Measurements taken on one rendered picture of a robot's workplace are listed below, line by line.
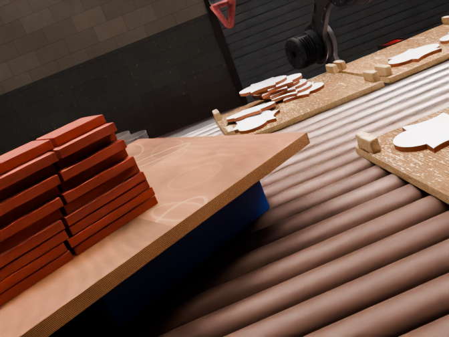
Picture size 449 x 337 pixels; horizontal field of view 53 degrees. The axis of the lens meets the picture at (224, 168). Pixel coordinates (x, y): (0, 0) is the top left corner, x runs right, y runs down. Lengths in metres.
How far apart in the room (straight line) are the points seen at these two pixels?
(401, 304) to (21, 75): 6.16
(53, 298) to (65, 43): 5.80
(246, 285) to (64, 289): 0.22
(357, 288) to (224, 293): 0.17
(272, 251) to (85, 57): 5.65
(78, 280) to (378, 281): 0.32
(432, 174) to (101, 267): 0.45
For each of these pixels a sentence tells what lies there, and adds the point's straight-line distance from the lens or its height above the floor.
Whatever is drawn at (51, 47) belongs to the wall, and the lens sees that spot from 6.28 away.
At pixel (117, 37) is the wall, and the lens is 6.07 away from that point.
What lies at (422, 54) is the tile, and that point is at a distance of 1.33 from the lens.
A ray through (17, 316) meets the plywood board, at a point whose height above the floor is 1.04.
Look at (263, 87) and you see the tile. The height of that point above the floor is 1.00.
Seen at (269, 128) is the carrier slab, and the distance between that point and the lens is 1.12.
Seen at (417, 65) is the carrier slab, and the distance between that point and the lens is 1.27.
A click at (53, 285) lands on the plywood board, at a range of 0.53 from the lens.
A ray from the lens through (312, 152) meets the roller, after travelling 0.93.
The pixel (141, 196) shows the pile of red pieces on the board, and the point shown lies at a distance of 0.59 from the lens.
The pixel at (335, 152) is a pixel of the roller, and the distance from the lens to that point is 0.89.
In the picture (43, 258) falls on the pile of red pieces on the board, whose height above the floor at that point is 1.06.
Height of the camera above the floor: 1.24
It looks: 18 degrees down
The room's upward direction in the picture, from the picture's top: 22 degrees counter-clockwise
